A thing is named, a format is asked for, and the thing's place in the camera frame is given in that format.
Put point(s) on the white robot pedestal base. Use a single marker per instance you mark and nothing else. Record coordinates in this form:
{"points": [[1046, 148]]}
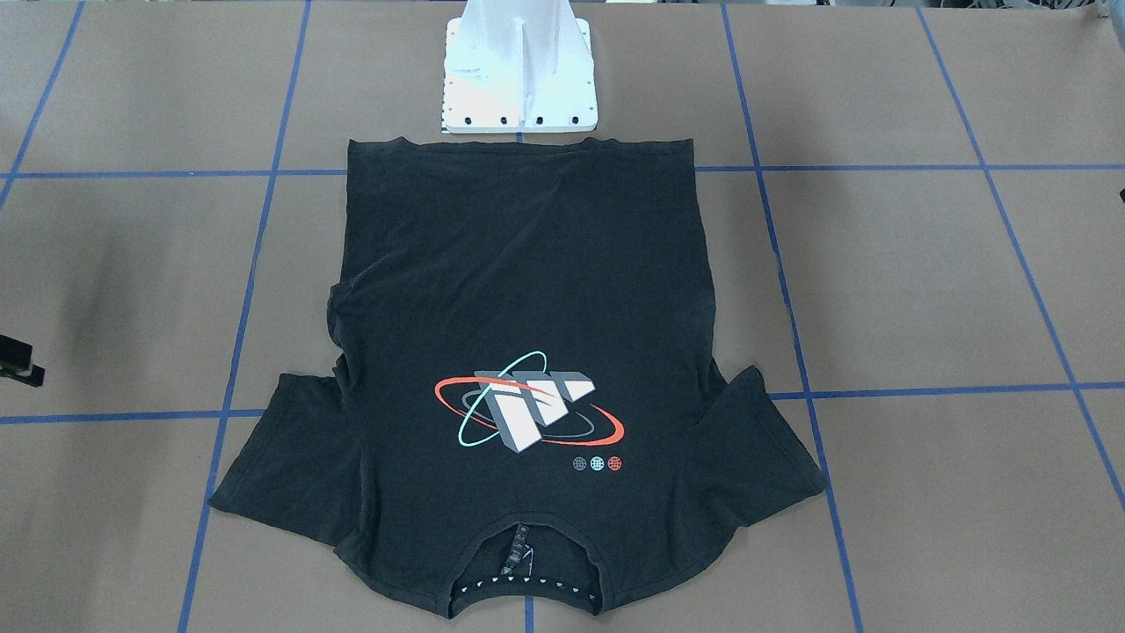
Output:
{"points": [[518, 67]]}

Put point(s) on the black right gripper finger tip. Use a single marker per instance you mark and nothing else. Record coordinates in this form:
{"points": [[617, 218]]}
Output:
{"points": [[17, 362]]}

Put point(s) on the black graphic t-shirt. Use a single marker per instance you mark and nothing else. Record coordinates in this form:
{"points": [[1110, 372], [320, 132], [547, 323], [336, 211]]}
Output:
{"points": [[527, 401]]}

